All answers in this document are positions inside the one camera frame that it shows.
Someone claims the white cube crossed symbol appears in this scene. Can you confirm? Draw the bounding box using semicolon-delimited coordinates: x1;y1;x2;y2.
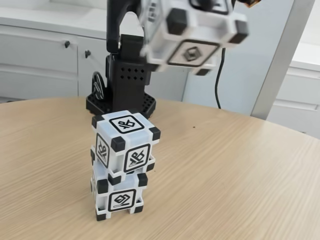
90;109;162;187

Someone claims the white cube zigzag symbol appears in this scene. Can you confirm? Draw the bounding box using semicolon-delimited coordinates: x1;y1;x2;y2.
139;0;250;76

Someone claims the white door cabinet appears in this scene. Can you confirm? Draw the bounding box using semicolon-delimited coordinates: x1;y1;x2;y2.
77;32;195;103

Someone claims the black clamp knob wheel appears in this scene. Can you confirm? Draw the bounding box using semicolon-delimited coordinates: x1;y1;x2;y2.
91;71;108;101

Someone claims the white cube house symbol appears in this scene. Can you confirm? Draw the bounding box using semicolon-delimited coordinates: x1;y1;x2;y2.
90;163;148;222

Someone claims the white drawer cabinet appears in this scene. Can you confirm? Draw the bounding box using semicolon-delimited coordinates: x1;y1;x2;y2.
0;0;80;104

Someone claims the white low cabinet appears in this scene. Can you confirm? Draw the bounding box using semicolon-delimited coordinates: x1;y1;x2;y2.
271;43;320;141

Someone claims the black camera cable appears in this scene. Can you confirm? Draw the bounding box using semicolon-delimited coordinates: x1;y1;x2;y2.
214;47;227;110

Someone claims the grey metal post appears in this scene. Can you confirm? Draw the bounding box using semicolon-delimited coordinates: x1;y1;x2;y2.
250;0;316;122

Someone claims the gripper camera module with mount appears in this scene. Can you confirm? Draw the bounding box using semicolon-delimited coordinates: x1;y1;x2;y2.
238;0;262;8

